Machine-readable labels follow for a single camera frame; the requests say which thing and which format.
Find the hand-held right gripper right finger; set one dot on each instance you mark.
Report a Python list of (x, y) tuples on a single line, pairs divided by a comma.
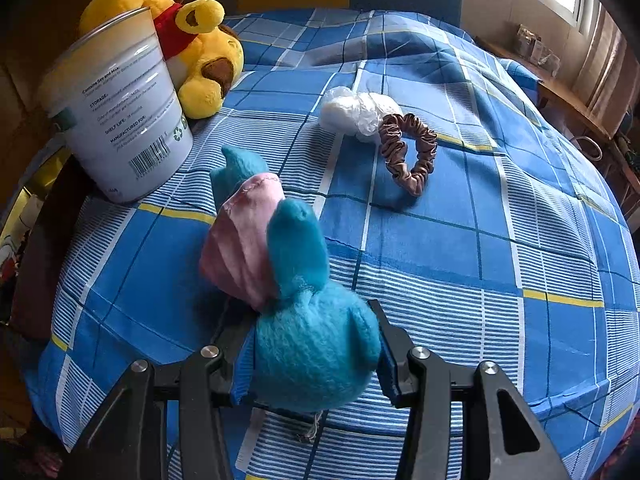
[(391, 362)]

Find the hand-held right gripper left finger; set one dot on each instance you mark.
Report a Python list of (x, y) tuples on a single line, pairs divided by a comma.
[(242, 370)]

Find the blue and pink plush toy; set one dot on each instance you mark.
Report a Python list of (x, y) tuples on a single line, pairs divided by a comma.
[(310, 350)]

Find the blue plaid blanket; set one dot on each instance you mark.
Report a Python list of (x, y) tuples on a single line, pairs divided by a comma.
[(450, 260)]

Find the brown satin scrunchie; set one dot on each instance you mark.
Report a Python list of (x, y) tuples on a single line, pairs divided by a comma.
[(425, 140)]

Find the white crinkled plastic bag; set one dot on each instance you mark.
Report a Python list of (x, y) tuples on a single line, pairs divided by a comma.
[(340, 110)]

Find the white plastic bucket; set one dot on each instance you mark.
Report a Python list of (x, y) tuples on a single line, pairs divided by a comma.
[(125, 125)]

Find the yellow bear plush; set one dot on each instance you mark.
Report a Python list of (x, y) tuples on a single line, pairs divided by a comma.
[(205, 60)]

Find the wooden desk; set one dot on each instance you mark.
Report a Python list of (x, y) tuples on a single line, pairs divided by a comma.
[(565, 100)]

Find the clear plastic boxes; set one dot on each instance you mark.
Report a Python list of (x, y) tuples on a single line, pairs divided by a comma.
[(537, 50)]

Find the beige curtain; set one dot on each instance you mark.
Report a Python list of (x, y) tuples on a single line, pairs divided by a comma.
[(605, 60)]

